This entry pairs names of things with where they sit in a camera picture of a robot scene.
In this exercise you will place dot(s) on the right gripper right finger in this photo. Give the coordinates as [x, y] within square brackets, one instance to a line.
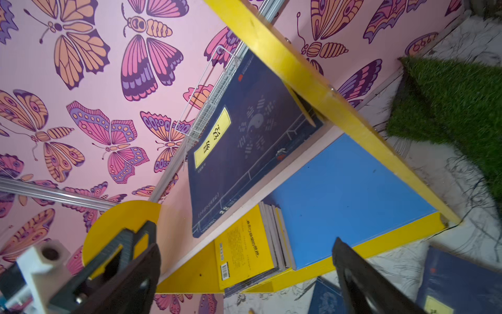
[365, 290]

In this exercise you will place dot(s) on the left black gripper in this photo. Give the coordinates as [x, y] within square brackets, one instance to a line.
[39, 282]

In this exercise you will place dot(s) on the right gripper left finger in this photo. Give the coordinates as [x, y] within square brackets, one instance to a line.
[131, 290]

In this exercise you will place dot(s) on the navy book yellow label front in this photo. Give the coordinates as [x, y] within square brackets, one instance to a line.
[256, 125]

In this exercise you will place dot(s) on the navy book yellow label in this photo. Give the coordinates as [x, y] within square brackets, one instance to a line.
[256, 125]
[451, 284]

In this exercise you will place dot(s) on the navy book yellow label middle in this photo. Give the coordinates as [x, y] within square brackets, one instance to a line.
[451, 284]

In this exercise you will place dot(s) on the yellow pink blue bookshelf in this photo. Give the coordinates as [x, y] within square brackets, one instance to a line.
[343, 182]

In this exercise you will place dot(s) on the green artificial grass mat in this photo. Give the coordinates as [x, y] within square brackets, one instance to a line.
[452, 102]

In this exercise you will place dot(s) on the white wire basket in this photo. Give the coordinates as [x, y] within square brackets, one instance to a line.
[203, 98]

